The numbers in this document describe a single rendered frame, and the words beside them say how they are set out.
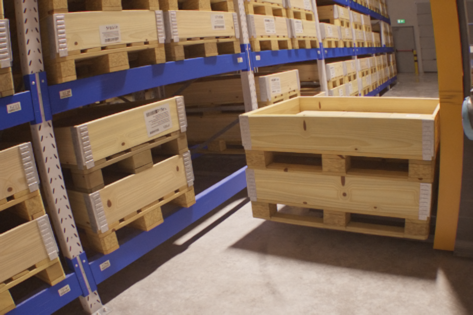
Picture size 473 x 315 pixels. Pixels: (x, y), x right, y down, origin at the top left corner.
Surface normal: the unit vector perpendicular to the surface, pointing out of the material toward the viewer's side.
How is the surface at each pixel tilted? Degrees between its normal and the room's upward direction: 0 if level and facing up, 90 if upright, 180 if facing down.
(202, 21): 90
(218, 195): 90
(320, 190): 90
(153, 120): 90
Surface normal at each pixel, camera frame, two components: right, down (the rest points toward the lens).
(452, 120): -0.59, 0.29
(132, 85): 0.85, 0.04
